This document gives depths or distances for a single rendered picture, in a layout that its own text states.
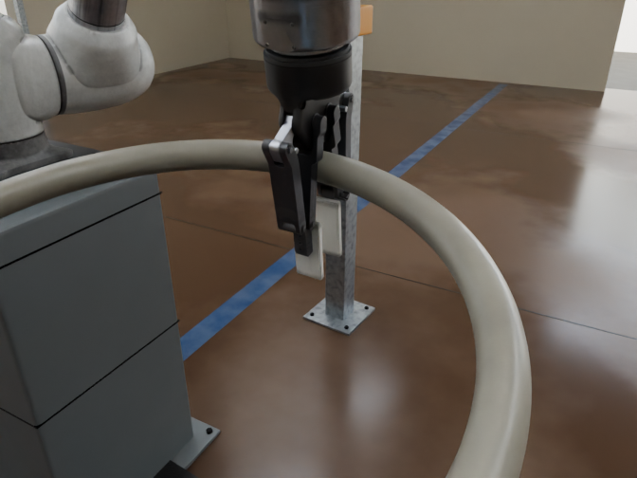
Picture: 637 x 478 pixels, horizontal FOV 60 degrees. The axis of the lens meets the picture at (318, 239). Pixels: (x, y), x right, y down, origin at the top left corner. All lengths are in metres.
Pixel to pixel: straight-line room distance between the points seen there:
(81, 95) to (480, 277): 0.96
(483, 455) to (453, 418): 1.44
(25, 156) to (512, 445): 1.04
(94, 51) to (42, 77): 0.11
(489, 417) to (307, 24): 0.30
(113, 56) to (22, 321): 0.52
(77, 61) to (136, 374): 0.69
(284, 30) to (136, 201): 0.81
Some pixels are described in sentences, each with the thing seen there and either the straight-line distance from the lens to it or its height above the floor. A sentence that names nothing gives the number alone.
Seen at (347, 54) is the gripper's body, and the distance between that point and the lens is 0.47.
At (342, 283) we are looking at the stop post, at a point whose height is 0.17.
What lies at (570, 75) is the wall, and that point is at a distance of 6.57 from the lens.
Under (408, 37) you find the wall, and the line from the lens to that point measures 6.91.
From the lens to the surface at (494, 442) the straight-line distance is 0.29.
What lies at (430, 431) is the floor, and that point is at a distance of 1.68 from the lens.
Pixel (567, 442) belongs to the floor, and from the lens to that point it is 1.76.
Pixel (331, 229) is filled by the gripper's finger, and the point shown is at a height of 0.94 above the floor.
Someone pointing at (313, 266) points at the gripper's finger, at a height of 0.91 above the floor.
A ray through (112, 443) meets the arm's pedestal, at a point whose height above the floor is 0.22.
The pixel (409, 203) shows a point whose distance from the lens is 0.45.
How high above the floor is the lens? 1.19
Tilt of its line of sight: 27 degrees down
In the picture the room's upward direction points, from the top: straight up
